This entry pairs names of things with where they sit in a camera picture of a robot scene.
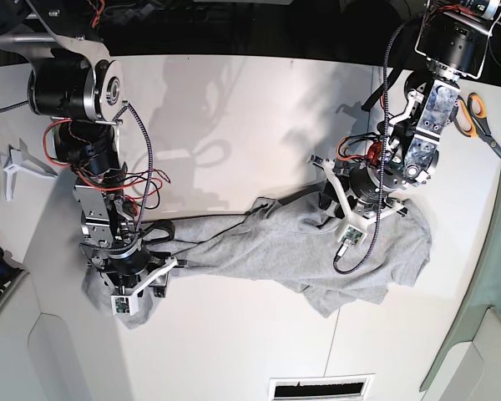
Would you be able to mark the beige chair right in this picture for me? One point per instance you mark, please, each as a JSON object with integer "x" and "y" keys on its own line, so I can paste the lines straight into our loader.
{"x": 472, "y": 370}

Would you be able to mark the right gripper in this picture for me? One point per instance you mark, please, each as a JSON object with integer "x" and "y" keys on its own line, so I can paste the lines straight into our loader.
{"x": 121, "y": 276}

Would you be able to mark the grey t-shirt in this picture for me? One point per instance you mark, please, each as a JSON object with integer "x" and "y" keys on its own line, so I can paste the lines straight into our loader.
{"x": 292, "y": 242}

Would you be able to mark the white plastic stand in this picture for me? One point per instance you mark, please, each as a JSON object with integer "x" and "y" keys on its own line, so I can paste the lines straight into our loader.
{"x": 20, "y": 160}

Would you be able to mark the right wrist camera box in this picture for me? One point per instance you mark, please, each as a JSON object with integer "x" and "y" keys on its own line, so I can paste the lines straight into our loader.
{"x": 124, "y": 304}

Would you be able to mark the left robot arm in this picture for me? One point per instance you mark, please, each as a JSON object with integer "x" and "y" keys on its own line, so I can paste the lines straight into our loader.
{"x": 454, "y": 38}

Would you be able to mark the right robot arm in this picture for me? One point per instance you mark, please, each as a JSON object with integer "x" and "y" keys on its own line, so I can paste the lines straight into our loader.
{"x": 80, "y": 87}

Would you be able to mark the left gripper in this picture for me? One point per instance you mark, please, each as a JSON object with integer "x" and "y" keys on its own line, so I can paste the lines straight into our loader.
{"x": 354, "y": 192}

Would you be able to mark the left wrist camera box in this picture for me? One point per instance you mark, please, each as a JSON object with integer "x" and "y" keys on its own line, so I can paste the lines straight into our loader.
{"x": 349, "y": 234}

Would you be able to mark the orange grey scissors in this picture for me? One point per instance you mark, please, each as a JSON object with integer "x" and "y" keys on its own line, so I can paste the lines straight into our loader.
{"x": 471, "y": 121}

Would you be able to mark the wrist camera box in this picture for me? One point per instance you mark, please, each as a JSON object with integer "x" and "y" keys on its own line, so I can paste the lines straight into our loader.
{"x": 349, "y": 234}
{"x": 124, "y": 304}

